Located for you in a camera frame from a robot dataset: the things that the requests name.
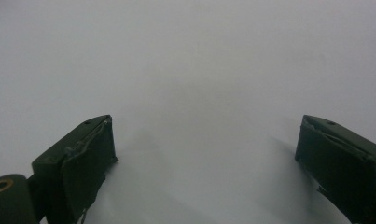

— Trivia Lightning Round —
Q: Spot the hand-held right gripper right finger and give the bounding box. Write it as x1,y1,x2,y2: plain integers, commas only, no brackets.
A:
294,114,376,224

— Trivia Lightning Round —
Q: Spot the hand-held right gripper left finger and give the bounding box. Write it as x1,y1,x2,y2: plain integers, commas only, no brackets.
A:
31,114,118,224

